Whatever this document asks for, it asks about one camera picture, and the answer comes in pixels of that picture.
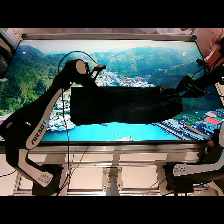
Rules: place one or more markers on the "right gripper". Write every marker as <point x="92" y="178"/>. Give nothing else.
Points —
<point x="186" y="87"/>

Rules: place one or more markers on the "black garment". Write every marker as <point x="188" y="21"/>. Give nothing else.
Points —
<point x="126" y="105"/>

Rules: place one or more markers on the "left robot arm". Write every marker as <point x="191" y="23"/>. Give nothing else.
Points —
<point x="20" y="130"/>

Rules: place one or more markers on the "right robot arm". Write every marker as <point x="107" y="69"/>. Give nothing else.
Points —
<point x="213" y="77"/>

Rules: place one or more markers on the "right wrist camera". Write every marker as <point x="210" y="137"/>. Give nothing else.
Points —
<point x="201" y="62"/>

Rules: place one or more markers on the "silver frame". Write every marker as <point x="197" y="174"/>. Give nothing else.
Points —
<point x="113" y="156"/>

